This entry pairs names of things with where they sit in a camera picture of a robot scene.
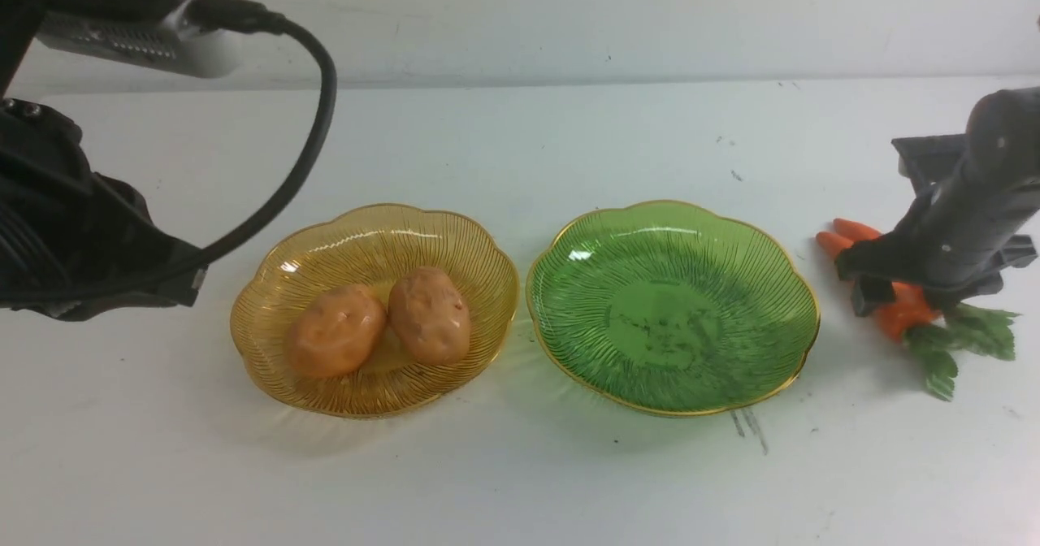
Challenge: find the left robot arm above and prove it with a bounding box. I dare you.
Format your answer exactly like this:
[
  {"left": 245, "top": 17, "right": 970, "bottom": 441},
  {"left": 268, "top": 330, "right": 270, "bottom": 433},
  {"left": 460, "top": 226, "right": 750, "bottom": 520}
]
[{"left": 2, "top": 0, "right": 206, "bottom": 323}]

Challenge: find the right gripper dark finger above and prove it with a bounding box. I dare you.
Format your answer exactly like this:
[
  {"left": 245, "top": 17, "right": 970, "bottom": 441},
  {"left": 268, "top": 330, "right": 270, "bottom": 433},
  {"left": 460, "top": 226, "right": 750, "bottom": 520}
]
[{"left": 851, "top": 276, "right": 896, "bottom": 318}]

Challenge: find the orange potato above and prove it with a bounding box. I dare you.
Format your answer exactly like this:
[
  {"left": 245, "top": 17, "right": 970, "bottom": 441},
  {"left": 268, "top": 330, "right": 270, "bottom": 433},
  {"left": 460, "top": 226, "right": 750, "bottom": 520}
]
[{"left": 285, "top": 284, "right": 387, "bottom": 379}]

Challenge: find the green plastic flower plate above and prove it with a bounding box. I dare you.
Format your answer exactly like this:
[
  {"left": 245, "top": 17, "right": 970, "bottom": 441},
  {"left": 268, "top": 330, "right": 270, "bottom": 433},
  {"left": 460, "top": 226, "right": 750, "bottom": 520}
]
[{"left": 525, "top": 199, "right": 821, "bottom": 418}]

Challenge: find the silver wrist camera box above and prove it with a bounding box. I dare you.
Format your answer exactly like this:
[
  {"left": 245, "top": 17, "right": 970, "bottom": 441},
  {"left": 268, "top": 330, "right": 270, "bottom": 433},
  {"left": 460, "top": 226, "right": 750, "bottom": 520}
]
[{"left": 37, "top": 0, "right": 242, "bottom": 79}]

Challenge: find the yellow plastic flower plate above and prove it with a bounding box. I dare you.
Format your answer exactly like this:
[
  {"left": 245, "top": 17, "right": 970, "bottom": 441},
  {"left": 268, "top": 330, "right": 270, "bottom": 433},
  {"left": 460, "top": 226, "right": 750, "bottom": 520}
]
[{"left": 230, "top": 204, "right": 520, "bottom": 419}]

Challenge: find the black camera cable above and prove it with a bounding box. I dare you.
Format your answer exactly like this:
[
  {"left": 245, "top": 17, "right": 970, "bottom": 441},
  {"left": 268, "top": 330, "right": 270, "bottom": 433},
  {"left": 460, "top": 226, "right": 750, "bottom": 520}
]
[{"left": 0, "top": 0, "right": 338, "bottom": 303}]

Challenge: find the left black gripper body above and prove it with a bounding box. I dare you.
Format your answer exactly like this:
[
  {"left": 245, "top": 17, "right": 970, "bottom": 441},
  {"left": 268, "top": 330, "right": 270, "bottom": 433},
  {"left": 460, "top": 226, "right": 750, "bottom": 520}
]
[{"left": 1, "top": 98, "right": 206, "bottom": 323}]

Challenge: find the brown potato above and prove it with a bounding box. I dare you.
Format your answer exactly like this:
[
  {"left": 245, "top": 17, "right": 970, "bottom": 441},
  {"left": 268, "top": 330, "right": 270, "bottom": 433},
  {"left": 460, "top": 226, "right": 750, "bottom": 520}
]
[{"left": 388, "top": 266, "right": 471, "bottom": 366}]

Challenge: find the orange carrot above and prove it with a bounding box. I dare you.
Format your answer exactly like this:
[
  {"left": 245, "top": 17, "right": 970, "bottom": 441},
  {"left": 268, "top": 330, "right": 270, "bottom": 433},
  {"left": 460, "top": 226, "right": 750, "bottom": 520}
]
[
  {"left": 816, "top": 231, "right": 960, "bottom": 401},
  {"left": 833, "top": 219, "right": 1020, "bottom": 362}
]

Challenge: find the right dark gripper body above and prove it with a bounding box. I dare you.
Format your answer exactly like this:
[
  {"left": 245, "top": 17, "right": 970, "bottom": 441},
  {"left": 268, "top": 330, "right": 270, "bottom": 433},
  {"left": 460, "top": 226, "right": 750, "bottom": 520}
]
[{"left": 835, "top": 88, "right": 1039, "bottom": 303}]

